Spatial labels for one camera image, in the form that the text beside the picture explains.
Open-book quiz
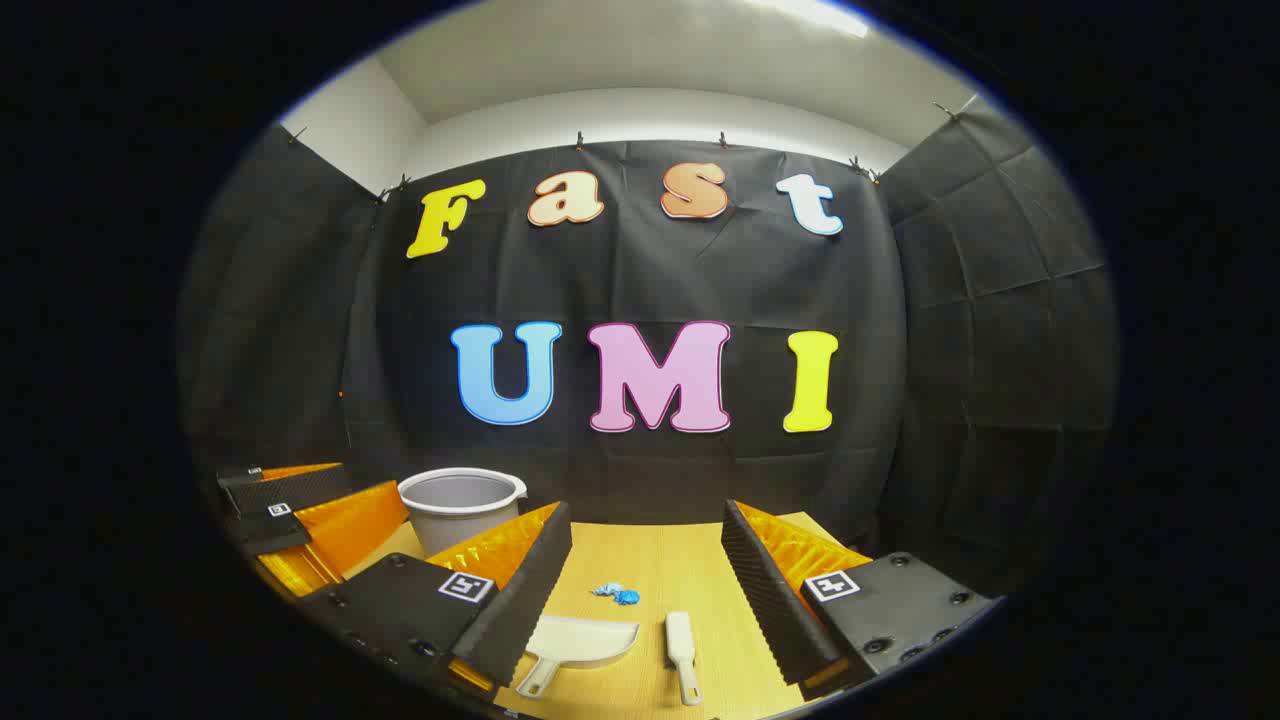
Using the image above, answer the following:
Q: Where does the small white broom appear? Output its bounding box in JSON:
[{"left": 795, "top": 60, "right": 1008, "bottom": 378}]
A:
[{"left": 664, "top": 611, "right": 704, "bottom": 708}]

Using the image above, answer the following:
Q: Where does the wooden desktop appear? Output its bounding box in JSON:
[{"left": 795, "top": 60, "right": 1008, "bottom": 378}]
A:
[{"left": 345, "top": 512, "right": 851, "bottom": 720}]

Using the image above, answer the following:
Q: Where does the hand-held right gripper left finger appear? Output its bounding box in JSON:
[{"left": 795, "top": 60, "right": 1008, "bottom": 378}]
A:
[{"left": 298, "top": 500, "right": 574, "bottom": 696}]

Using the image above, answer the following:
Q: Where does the black backdrop cloth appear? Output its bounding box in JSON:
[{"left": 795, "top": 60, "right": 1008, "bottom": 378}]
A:
[{"left": 175, "top": 95, "right": 1121, "bottom": 601}]

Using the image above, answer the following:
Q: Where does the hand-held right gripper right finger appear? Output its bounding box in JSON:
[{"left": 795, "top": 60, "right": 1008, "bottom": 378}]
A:
[{"left": 720, "top": 498, "right": 1003, "bottom": 703}]

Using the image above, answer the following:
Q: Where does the white plastic dustpan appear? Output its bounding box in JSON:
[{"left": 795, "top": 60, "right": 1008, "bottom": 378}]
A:
[{"left": 515, "top": 614, "right": 641, "bottom": 700}]

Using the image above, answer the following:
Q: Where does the grey plastic garbage bin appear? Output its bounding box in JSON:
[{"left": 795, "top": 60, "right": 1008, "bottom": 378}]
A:
[{"left": 398, "top": 467, "right": 529, "bottom": 558}]

